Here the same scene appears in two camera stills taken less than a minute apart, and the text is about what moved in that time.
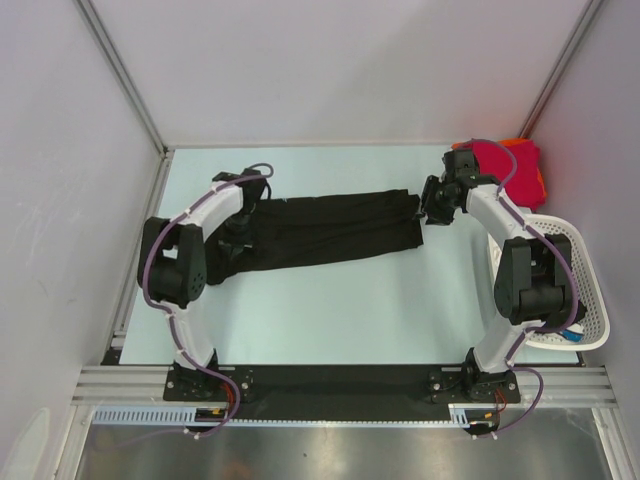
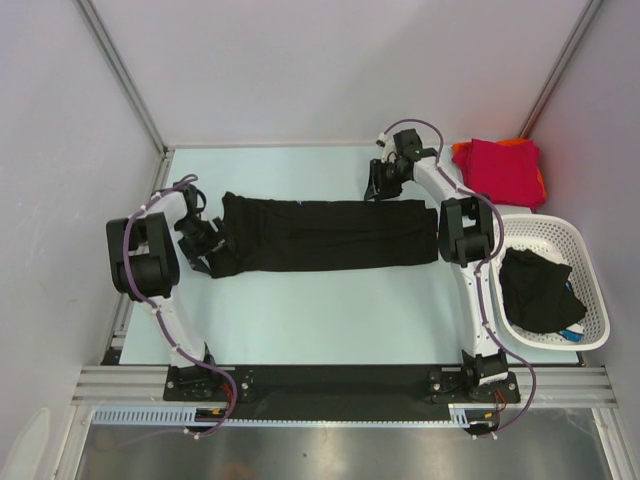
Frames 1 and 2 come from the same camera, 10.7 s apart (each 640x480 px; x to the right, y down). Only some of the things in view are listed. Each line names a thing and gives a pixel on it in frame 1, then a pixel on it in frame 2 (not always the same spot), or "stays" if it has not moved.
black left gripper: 234,244 → 216,240
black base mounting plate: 341,391 stays
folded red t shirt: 526,185 stays
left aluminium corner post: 88,10 stays
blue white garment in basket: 573,332 stays
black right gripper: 435,216 → 378,186
